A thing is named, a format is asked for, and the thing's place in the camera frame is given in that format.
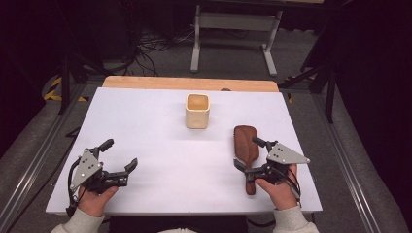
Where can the white metal stand frame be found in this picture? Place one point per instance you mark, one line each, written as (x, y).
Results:
(238, 22)

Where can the person's right hand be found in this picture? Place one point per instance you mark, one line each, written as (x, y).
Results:
(280, 193)

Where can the light wooden board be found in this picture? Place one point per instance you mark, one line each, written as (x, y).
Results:
(191, 84)

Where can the yellow black hazard tape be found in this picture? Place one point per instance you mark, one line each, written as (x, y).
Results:
(290, 98)
(51, 93)

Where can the person's light clothing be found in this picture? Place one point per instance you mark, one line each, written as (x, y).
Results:
(177, 230)

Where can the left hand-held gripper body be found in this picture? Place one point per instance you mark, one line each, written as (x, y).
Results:
(85, 168)

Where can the aluminium floor rail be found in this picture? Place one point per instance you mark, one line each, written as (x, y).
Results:
(346, 168)
(32, 168)

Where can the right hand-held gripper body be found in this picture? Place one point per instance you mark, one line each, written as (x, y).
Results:
(281, 156)

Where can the brown wooden spatula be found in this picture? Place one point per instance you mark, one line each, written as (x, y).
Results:
(245, 142)

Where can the cream square cup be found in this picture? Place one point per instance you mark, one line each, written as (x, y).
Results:
(197, 116)

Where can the black metal stand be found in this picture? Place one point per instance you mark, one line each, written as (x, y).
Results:
(329, 97)
(65, 84)

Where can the person's left hand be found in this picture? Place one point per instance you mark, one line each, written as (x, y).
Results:
(94, 201)

